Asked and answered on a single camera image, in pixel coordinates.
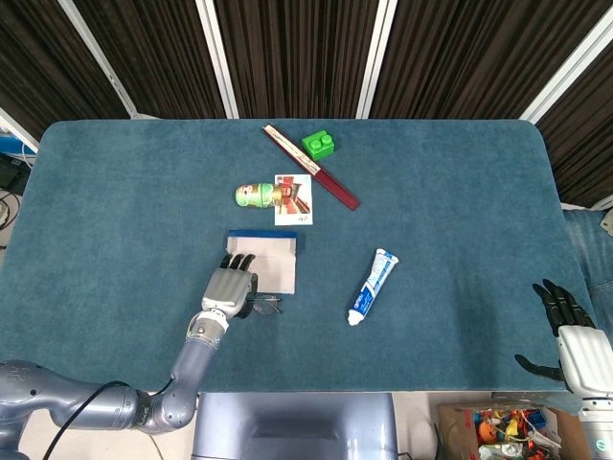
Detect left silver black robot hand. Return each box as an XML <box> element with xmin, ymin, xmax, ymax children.
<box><xmin>200</xmin><ymin>253</ymin><xmax>260</xmax><ymax>320</ymax></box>

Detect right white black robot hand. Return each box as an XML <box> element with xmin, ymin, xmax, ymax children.
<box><xmin>514</xmin><ymin>279</ymin><xmax>613</xmax><ymax>399</ymax></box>

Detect wire-frame eyeglasses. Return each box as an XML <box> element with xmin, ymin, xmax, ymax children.
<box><xmin>246</xmin><ymin>294</ymin><xmax>284</xmax><ymax>316</ymax></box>

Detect green painted nesting doll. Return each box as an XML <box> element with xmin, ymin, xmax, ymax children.
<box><xmin>235</xmin><ymin>182</ymin><xmax>278</xmax><ymax>211</ymax></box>

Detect white bordered photo card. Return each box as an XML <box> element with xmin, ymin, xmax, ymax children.
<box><xmin>274</xmin><ymin>173</ymin><xmax>314</xmax><ymax>226</ymax></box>

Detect blue white toothpaste tube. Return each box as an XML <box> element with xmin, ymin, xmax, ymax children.
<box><xmin>347</xmin><ymin>247</ymin><xmax>400</xmax><ymax>328</ymax></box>

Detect red chopsticks package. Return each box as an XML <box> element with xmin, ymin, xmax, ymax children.
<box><xmin>261</xmin><ymin>124</ymin><xmax>362</xmax><ymax>211</ymax></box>

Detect blue grey robot torso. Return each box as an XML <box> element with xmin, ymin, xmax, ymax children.
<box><xmin>191</xmin><ymin>391</ymin><xmax>398</xmax><ymax>460</ymax></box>

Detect cardboard box of toys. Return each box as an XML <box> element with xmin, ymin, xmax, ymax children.
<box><xmin>438</xmin><ymin>402</ymin><xmax>593</xmax><ymax>460</ymax></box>

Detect green plastic building block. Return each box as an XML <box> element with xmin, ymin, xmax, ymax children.
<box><xmin>301</xmin><ymin>130</ymin><xmax>336</xmax><ymax>162</ymax></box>

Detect dark brown pleated curtain panel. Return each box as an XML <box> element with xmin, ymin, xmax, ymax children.
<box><xmin>371</xmin><ymin>0</ymin><xmax>613</xmax><ymax>121</ymax></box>
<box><xmin>535</xmin><ymin>33</ymin><xmax>613</xmax><ymax>210</ymax></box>
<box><xmin>215</xmin><ymin>0</ymin><xmax>379</xmax><ymax>120</ymax></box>
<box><xmin>0</xmin><ymin>0</ymin><xmax>130</xmax><ymax>143</ymax></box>
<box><xmin>71</xmin><ymin>0</ymin><xmax>226</xmax><ymax>120</ymax></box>

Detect teal velvet table cloth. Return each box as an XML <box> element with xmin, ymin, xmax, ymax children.
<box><xmin>0</xmin><ymin>118</ymin><xmax>600</xmax><ymax>394</ymax></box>

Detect black electronic device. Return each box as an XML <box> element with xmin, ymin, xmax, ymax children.
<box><xmin>0</xmin><ymin>153</ymin><xmax>33</xmax><ymax>196</ymax></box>

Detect small blue box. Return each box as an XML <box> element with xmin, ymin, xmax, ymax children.
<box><xmin>0</xmin><ymin>135</ymin><xmax>38</xmax><ymax>155</ymax></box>

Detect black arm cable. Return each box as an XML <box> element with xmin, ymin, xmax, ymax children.
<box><xmin>47</xmin><ymin>378</ymin><xmax>173</xmax><ymax>460</ymax></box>

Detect white partition post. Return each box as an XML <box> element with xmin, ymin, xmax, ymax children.
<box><xmin>0</xmin><ymin>105</ymin><xmax>40</xmax><ymax>153</ymax></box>
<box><xmin>194</xmin><ymin>0</ymin><xmax>239</xmax><ymax>120</ymax></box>
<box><xmin>355</xmin><ymin>0</ymin><xmax>399</xmax><ymax>120</ymax></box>
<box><xmin>519</xmin><ymin>4</ymin><xmax>613</xmax><ymax>122</ymax></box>
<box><xmin>57</xmin><ymin>0</ymin><xmax>141</xmax><ymax>120</ymax></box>

